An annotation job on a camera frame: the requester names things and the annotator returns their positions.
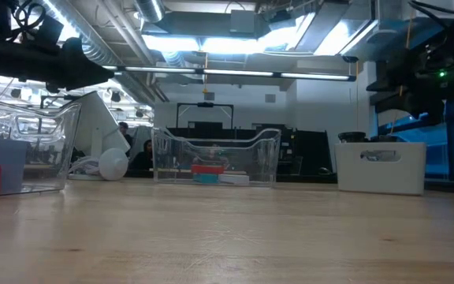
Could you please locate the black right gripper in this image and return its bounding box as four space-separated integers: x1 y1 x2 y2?
367 46 454 126

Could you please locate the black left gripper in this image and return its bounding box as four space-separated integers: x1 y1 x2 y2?
9 37 114 92

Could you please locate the small white box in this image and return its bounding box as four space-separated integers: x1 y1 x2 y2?
218 174 251 186

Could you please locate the person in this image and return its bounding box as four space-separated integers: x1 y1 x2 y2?
125 138 156 178
117 121 134 153

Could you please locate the clear plastic bin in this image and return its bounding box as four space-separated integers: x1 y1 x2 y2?
151 126 282 188
0 94 83 200

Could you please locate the white plastic bin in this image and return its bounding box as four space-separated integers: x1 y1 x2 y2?
333 141 428 196

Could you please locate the black cabinet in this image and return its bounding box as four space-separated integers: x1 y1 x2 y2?
281 129 334 185

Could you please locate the long ceiling light bar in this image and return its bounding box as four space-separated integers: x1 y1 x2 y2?
104 62 357 82

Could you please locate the teal flat item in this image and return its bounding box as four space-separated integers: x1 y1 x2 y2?
192 173 219 185

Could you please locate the grey ceiling box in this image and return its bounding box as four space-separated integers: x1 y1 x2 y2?
229 9 256 35

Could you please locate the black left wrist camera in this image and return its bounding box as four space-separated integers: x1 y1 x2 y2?
35 14 65 45

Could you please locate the round silver duct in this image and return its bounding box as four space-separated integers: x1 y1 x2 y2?
133 0 166 24

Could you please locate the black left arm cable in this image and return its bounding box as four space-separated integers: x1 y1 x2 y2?
8 0 49 43

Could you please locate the black frame stand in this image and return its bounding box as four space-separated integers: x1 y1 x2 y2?
176 102 235 129

